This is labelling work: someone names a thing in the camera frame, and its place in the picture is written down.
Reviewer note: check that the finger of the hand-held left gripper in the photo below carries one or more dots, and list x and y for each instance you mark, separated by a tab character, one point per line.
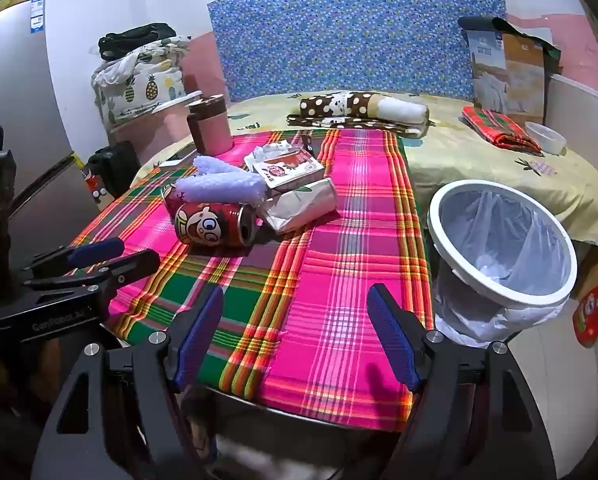
99	251
134	265

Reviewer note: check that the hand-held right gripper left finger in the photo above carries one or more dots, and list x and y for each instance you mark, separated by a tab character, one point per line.
199	330

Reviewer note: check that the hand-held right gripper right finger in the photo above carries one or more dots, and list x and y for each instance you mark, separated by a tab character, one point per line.
391	332

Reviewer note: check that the red cartoon drink can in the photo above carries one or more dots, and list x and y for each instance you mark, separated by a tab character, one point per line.
209	222
171	200

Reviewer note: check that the lavender fluffy cloth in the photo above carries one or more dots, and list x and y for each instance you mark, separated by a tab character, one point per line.
219	182

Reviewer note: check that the white round trash can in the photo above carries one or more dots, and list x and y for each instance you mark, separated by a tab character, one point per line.
434	220

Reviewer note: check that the clear plastic bin liner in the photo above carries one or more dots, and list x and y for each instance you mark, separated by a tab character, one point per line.
499	240

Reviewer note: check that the red and white carton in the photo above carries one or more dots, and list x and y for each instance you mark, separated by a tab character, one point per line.
284	169

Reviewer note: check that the black case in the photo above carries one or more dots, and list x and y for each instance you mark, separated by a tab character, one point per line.
116	162

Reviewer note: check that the pink plaid tablecloth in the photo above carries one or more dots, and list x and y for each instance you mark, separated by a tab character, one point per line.
339	240

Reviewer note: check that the pink cup with brown lid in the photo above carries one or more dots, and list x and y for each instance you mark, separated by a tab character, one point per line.
209	125

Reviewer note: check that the grey refrigerator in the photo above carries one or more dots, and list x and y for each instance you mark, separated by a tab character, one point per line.
19	110

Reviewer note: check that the pineapple print bag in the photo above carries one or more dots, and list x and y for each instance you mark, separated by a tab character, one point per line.
139	85

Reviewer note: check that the yellow pineapple print bedsheet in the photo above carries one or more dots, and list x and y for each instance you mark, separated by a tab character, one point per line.
479	175

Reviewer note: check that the red detergent bottle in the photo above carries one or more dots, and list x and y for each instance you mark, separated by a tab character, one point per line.
596	310

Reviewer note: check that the small metal tool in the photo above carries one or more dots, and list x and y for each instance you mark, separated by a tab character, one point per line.
307	138

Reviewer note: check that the black bag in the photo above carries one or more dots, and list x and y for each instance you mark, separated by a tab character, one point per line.
134	40

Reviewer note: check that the brown polka dot blanket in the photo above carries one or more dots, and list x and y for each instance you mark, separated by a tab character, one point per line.
349	107

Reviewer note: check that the folded red plaid cloth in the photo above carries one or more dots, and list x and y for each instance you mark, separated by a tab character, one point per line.
499	127

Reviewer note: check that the white plastic bowl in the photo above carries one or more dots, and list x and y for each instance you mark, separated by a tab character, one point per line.
546	137

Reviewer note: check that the white panel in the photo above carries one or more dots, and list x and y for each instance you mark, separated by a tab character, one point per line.
576	120

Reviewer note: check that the cardboard box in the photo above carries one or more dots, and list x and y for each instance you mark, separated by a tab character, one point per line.
514	75

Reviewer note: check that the blue floral headboard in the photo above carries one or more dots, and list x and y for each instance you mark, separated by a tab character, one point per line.
354	35

